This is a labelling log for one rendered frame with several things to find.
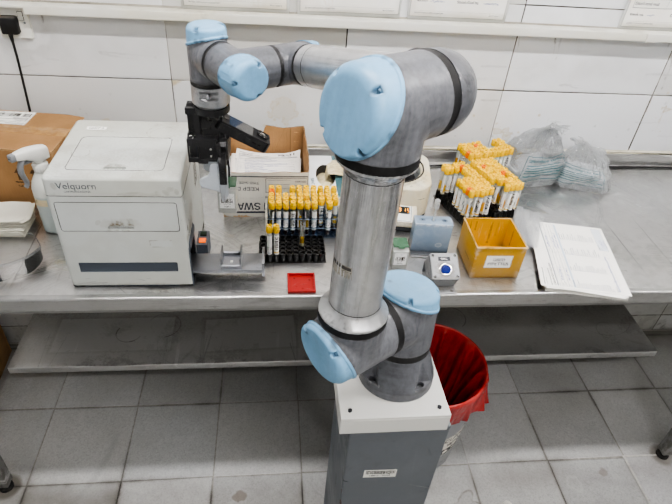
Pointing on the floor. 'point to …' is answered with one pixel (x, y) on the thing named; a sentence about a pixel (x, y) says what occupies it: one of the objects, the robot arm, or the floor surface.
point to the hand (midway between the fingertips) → (227, 189)
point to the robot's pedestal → (382, 466)
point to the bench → (130, 358)
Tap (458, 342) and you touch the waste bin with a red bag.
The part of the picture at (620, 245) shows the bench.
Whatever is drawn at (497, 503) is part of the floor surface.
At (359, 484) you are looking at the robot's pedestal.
